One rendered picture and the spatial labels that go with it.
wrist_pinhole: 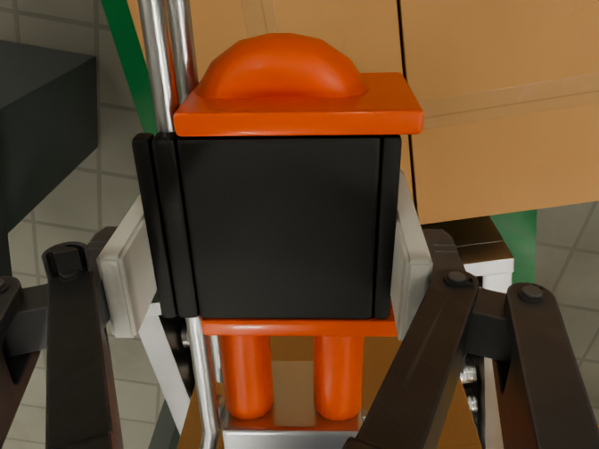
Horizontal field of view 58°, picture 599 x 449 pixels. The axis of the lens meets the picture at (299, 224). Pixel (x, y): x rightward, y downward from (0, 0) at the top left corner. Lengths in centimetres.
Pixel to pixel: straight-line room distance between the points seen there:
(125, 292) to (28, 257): 172
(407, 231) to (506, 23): 75
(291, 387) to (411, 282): 12
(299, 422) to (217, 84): 15
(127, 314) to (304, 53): 10
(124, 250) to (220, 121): 5
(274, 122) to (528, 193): 87
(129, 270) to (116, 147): 143
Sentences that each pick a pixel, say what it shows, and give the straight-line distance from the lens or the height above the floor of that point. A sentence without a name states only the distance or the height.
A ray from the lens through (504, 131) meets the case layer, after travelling 95.
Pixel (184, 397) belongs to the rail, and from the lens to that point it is 120.
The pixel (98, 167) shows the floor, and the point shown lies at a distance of 164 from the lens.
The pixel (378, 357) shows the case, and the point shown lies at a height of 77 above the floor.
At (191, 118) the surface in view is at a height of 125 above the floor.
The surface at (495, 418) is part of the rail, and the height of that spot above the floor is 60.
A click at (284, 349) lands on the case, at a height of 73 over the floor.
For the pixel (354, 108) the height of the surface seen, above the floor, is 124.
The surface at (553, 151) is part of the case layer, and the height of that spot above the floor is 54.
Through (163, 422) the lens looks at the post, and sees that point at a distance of 163.
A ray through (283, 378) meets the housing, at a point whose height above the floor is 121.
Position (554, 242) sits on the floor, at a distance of 176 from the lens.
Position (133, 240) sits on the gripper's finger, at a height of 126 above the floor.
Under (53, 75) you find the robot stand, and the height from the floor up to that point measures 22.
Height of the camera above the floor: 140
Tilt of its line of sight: 61 degrees down
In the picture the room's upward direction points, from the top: 176 degrees counter-clockwise
